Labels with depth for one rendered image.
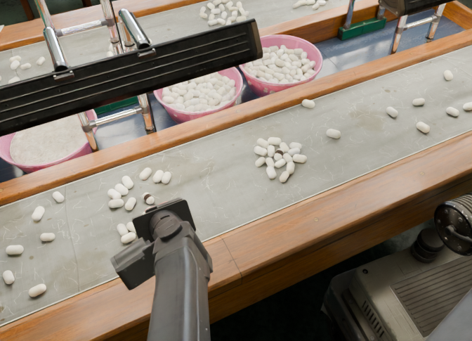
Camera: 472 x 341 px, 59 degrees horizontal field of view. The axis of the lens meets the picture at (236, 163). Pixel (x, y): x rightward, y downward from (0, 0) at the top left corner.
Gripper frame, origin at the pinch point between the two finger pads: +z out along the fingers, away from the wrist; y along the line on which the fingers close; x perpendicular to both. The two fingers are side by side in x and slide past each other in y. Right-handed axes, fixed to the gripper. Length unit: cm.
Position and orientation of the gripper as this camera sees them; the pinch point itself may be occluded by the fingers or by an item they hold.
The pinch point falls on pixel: (157, 214)
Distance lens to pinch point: 85.5
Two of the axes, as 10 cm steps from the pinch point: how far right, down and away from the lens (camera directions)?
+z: -3.3, -0.9, 9.4
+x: 2.8, 9.4, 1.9
